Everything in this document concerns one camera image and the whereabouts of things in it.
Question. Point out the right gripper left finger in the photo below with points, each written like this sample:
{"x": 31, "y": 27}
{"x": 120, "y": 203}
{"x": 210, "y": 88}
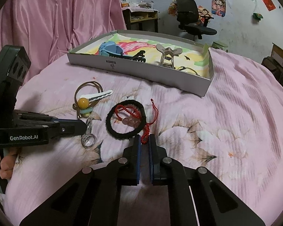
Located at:
{"x": 132, "y": 166}

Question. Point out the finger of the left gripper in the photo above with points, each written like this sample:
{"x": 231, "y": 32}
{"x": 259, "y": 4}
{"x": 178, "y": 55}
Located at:
{"x": 33, "y": 117}
{"x": 66, "y": 127}

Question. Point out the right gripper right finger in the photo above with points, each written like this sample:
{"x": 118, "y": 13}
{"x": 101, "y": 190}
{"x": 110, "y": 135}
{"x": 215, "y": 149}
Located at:
{"x": 156, "y": 155}

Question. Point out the brown hair tie yellow bead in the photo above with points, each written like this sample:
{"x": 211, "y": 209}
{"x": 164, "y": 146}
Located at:
{"x": 82, "y": 103}

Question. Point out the blue smart watch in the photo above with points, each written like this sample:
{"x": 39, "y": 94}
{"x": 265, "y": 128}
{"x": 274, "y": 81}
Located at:
{"x": 110, "y": 48}

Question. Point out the black claw hair clip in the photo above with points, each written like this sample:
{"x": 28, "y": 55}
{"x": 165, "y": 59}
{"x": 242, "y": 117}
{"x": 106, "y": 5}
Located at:
{"x": 140, "y": 56}

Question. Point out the beige claw hair clip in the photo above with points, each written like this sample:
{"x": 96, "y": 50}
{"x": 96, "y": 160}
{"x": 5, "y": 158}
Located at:
{"x": 167, "y": 52}

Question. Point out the person's left hand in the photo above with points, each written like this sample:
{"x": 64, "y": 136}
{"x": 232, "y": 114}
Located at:
{"x": 7, "y": 163}

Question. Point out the white hair clip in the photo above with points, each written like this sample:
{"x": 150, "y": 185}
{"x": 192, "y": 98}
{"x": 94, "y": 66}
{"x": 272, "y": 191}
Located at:
{"x": 97, "y": 96}

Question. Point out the pink bed quilt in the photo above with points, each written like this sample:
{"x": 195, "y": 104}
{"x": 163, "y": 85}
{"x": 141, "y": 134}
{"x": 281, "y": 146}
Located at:
{"x": 235, "y": 130}

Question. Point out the grey shallow cardboard box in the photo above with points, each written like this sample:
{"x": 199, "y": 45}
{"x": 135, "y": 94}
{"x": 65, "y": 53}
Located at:
{"x": 160, "y": 74}

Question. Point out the pink satin curtain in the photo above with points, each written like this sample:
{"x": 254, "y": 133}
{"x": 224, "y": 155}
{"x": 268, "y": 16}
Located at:
{"x": 48, "y": 29}

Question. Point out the colourful drawing paper liner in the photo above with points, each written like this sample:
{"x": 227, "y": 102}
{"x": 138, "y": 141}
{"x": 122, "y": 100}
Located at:
{"x": 194, "y": 58}

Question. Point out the green plastic stool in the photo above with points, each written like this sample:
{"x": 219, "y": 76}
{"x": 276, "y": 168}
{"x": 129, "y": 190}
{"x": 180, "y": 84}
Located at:
{"x": 220, "y": 46}

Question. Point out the wooden desk shelf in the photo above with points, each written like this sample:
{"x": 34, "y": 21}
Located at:
{"x": 140, "y": 16}

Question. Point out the black office chair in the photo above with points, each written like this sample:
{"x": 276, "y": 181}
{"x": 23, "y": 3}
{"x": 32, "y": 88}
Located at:
{"x": 187, "y": 16}

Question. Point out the cartoon glasses poster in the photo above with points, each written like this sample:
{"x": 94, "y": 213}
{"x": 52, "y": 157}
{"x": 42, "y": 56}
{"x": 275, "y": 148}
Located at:
{"x": 204, "y": 16}

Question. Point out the anime character poster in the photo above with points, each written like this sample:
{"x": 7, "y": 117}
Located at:
{"x": 219, "y": 7}

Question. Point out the green hanging ornament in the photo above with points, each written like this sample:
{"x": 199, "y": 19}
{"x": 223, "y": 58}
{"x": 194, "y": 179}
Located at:
{"x": 257, "y": 16}

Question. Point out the red paper square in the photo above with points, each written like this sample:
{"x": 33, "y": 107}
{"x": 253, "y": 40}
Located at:
{"x": 269, "y": 5}

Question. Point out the cardboard boxes by wall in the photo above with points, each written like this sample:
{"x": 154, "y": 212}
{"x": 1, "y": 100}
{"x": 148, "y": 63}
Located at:
{"x": 274, "y": 62}

